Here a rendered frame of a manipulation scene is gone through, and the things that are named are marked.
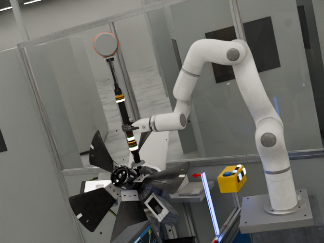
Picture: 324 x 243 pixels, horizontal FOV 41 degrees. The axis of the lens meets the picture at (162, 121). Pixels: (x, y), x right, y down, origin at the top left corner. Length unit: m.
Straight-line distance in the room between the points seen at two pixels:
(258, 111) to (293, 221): 0.50
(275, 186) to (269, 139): 0.25
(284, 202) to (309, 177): 0.70
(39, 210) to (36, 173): 0.37
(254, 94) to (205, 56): 0.27
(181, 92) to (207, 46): 0.24
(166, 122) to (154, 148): 0.55
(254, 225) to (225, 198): 0.96
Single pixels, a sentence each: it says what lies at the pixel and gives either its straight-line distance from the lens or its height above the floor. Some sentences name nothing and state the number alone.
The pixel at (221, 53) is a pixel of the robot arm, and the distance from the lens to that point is 1.85.
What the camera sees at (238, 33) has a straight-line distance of 2.59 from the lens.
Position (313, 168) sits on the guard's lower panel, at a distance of 2.71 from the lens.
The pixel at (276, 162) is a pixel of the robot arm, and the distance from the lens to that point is 1.98.
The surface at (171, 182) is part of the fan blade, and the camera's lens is 2.11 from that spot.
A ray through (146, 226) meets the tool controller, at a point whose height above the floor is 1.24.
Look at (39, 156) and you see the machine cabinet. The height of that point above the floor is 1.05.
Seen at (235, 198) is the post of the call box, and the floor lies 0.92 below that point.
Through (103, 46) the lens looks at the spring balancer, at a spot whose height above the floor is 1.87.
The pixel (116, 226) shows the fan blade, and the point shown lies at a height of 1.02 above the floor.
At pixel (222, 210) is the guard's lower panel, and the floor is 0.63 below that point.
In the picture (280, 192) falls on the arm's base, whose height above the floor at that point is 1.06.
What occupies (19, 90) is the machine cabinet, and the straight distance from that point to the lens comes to 4.10.
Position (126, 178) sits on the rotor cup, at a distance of 2.23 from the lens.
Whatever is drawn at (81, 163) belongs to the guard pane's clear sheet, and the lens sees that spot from 3.47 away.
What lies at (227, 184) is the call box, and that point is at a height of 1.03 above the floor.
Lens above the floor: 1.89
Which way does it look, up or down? 12 degrees down
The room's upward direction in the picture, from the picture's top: 15 degrees counter-clockwise
